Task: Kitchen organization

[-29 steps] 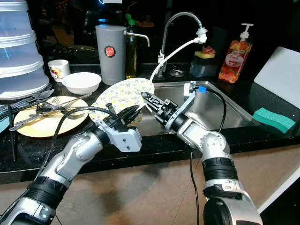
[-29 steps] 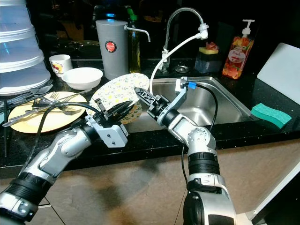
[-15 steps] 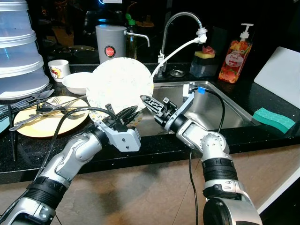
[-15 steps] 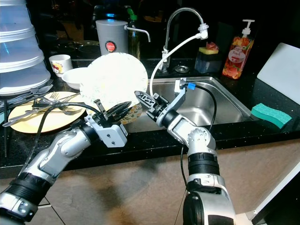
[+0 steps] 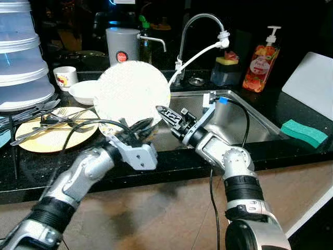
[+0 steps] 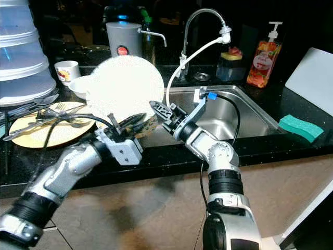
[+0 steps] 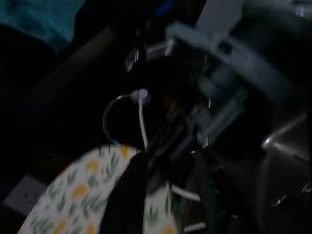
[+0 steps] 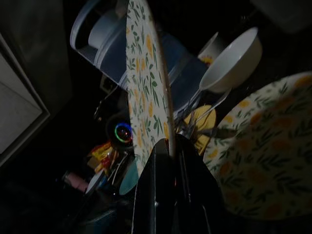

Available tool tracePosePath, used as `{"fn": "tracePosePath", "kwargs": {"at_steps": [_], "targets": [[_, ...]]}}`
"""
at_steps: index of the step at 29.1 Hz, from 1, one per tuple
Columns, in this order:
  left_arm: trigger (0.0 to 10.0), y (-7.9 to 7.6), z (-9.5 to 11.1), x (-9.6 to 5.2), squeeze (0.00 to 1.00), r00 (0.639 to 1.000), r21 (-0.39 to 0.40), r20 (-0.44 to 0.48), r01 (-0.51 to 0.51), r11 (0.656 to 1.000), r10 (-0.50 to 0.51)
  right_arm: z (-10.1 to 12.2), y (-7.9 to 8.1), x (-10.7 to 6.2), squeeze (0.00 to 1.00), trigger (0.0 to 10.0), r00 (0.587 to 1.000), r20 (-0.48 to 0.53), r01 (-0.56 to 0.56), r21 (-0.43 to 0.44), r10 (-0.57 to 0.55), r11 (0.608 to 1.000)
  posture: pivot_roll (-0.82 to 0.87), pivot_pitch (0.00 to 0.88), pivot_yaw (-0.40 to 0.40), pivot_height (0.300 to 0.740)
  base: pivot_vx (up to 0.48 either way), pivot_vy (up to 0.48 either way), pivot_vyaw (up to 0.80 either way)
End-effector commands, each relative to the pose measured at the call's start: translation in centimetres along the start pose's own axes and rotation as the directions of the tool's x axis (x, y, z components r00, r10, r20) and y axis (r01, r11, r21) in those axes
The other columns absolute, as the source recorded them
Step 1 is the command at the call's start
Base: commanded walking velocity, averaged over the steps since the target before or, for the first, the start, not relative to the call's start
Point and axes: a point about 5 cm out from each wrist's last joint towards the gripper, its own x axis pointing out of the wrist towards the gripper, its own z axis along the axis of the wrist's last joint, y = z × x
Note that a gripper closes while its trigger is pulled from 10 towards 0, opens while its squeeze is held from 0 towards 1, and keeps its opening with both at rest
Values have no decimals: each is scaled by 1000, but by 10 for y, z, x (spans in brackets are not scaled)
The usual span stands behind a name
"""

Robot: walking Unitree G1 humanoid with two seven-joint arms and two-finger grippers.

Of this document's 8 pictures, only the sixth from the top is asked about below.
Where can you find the black sponge holder box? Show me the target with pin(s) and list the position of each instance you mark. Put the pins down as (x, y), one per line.
(230, 70)

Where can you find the silver metal fork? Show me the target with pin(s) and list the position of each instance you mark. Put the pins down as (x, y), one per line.
(31, 105)

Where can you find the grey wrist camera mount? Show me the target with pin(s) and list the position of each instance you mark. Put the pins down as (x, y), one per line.
(200, 109)
(127, 151)

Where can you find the green sponge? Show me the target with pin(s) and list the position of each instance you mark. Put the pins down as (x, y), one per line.
(301, 128)

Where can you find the orange floral soap pump bottle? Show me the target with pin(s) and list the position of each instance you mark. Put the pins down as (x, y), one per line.
(263, 65)

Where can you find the white printed cup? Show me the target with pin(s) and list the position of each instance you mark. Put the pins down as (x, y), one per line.
(67, 73)

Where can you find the grey water filter canister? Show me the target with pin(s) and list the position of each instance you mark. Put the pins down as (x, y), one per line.
(122, 39)

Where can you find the white bowl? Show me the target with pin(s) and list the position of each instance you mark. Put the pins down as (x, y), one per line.
(80, 87)

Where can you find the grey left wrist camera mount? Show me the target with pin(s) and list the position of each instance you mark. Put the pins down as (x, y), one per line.
(127, 151)

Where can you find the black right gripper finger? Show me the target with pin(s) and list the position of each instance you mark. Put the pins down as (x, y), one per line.
(161, 107)
(164, 120)

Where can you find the white cutting board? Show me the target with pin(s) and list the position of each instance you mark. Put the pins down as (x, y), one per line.
(312, 75)

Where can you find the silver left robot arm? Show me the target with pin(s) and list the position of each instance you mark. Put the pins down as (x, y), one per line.
(78, 164)

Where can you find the floral patterned plate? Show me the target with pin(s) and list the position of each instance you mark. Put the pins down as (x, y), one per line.
(125, 88)

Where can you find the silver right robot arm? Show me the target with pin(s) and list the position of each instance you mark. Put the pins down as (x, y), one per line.
(221, 156)

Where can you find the oil bottle green cap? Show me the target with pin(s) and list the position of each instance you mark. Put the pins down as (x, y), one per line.
(146, 41)

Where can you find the yellow sponge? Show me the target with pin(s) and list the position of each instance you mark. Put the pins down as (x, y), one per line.
(230, 55)

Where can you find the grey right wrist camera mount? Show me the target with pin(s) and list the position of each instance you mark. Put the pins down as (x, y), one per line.
(200, 109)

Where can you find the round metal countertop fitting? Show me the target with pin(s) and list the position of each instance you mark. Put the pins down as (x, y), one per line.
(201, 76)

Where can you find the chrome gooseneck faucet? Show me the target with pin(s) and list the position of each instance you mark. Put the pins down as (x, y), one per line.
(184, 47)

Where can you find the stainless steel sink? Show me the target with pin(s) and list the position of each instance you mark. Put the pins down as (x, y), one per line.
(260, 117)

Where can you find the silver metal spoon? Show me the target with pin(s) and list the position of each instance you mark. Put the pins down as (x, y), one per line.
(49, 99)

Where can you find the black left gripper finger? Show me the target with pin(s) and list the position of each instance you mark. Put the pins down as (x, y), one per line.
(143, 130)
(135, 120)

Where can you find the pink scrubber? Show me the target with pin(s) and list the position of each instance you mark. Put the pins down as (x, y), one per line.
(235, 50)

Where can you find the yellow plate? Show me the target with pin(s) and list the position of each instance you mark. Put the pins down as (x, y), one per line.
(52, 137)

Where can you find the black metal fork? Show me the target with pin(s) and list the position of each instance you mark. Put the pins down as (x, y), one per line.
(62, 107)
(31, 128)

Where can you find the stacked translucent plastic containers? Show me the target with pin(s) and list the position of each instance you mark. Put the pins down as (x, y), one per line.
(26, 67)

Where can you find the beige cabinet front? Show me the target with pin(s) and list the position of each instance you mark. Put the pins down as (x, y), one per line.
(151, 208)

